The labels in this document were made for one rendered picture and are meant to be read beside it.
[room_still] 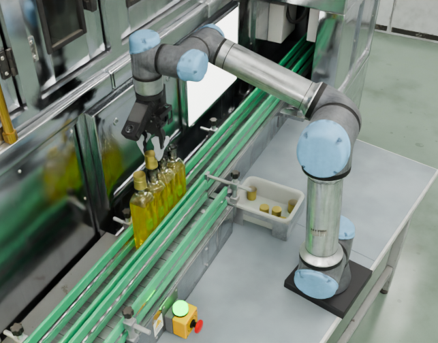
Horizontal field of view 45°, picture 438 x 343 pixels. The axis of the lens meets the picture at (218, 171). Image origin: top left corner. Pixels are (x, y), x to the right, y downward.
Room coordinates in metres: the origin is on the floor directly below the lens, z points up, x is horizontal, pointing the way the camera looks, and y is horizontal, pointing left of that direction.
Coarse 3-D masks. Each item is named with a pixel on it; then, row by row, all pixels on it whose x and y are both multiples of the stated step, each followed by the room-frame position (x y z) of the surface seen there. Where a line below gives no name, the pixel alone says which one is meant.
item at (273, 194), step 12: (252, 180) 1.50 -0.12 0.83; (264, 180) 1.48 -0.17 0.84; (240, 192) 1.43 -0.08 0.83; (264, 192) 1.47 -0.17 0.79; (276, 192) 1.45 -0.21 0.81; (288, 192) 1.44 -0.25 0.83; (300, 192) 1.42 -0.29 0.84; (240, 204) 1.36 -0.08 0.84; (252, 204) 1.43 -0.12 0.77; (276, 204) 1.43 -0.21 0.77; (276, 216) 1.29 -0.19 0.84; (288, 216) 1.37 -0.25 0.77
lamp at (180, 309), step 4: (180, 300) 0.94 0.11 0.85; (176, 304) 0.92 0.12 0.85; (180, 304) 0.92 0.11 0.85; (184, 304) 0.92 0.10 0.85; (176, 308) 0.91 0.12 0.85; (180, 308) 0.91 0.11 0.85; (184, 308) 0.91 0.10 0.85; (188, 308) 0.93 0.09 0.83; (176, 312) 0.90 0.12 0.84; (180, 312) 0.90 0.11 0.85; (184, 312) 0.91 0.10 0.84; (176, 316) 0.90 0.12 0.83; (180, 316) 0.90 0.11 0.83; (184, 316) 0.90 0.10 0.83
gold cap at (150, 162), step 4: (148, 152) 1.18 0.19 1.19; (152, 152) 1.18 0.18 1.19; (144, 156) 1.17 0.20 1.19; (148, 156) 1.16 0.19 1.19; (152, 156) 1.16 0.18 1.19; (148, 160) 1.16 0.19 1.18; (152, 160) 1.16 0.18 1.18; (156, 160) 1.17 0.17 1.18; (148, 164) 1.16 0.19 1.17; (152, 164) 1.16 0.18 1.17; (156, 164) 1.17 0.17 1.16; (148, 168) 1.16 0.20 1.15; (152, 168) 1.16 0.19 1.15
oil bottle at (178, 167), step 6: (168, 162) 1.27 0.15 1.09; (174, 162) 1.27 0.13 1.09; (180, 162) 1.27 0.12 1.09; (174, 168) 1.25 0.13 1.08; (180, 168) 1.26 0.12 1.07; (180, 174) 1.26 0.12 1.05; (180, 180) 1.26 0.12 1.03; (180, 186) 1.26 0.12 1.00; (180, 192) 1.26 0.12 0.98; (186, 192) 1.29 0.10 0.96; (180, 198) 1.25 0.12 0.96
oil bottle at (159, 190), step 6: (150, 186) 1.16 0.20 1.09; (156, 186) 1.16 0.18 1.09; (162, 186) 1.17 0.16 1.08; (156, 192) 1.15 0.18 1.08; (162, 192) 1.17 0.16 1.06; (156, 198) 1.14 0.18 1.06; (162, 198) 1.16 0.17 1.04; (156, 204) 1.14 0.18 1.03; (162, 204) 1.16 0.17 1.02; (156, 210) 1.14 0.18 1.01; (162, 210) 1.16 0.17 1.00; (162, 216) 1.16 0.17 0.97
